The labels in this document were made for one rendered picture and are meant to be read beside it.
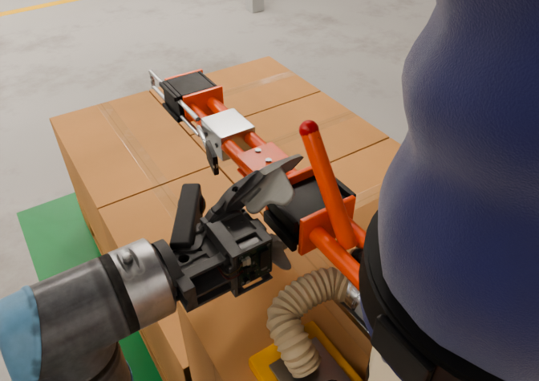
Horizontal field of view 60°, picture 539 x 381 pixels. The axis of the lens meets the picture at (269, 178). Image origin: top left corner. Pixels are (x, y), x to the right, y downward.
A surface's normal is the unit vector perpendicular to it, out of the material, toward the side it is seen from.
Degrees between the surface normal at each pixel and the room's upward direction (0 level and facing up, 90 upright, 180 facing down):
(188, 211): 3
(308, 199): 0
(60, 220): 0
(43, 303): 12
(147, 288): 51
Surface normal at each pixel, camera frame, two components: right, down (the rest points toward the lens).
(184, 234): -0.03, -0.79
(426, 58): -0.92, -0.36
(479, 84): -0.91, -0.09
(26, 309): 0.06, -0.65
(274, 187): -0.46, -0.46
